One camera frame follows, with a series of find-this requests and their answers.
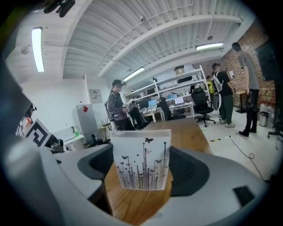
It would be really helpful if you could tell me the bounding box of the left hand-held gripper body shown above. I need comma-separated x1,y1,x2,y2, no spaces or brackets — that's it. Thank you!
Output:
25,118,65,154

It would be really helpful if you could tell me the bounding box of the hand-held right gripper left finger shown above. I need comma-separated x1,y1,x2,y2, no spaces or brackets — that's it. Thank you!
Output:
40,143,115,200

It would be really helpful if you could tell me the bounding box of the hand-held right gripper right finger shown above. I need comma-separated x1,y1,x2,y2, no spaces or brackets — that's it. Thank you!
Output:
168,145,270,209

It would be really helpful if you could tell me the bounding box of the clear plastic card holder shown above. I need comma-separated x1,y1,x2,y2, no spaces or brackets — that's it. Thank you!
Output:
110,129,172,191

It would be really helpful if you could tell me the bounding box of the white side table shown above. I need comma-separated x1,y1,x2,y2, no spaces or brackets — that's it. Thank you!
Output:
52,128,86,152

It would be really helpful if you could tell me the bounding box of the grey refrigerator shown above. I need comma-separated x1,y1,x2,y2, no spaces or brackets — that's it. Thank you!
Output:
72,104,105,143

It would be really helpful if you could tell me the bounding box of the black office chair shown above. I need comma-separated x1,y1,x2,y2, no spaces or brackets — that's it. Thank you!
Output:
191,87,216,128

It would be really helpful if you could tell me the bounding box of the silver trash can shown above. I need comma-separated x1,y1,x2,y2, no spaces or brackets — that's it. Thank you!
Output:
258,111,269,128

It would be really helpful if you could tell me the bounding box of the long ceiling light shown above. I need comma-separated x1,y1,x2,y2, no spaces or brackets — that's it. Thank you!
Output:
122,66,145,82
195,42,224,51
31,26,45,74

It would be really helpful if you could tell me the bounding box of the white metal shelving unit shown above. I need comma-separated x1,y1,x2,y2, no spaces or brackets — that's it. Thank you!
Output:
123,64,211,121

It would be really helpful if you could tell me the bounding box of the cardboard box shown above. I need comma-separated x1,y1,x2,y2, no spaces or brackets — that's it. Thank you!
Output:
173,64,185,76

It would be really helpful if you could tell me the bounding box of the black floor cable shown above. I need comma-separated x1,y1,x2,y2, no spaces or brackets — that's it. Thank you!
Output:
229,135,271,183

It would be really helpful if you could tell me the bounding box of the grey wall poster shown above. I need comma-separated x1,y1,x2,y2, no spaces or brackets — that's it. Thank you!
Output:
88,88,103,105

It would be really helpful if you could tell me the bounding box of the black wall screen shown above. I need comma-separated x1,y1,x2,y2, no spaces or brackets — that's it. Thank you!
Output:
253,41,279,82

